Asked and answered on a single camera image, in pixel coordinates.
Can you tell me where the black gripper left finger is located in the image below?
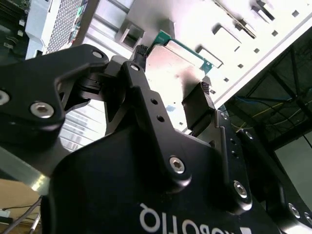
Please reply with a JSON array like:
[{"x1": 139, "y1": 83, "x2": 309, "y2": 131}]
[{"x1": 0, "y1": 43, "x2": 193, "y2": 195}]

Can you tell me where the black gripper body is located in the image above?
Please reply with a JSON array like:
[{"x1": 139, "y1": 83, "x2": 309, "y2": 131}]
[{"x1": 40, "y1": 126, "x2": 278, "y2": 234}]

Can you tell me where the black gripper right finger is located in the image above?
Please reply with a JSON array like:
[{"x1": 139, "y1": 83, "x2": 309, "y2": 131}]
[{"x1": 182, "y1": 81, "x2": 312, "y2": 234}]

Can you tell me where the silver CPU with green board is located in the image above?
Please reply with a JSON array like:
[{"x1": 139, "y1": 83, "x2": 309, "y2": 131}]
[{"x1": 145, "y1": 30, "x2": 217, "y2": 100}]

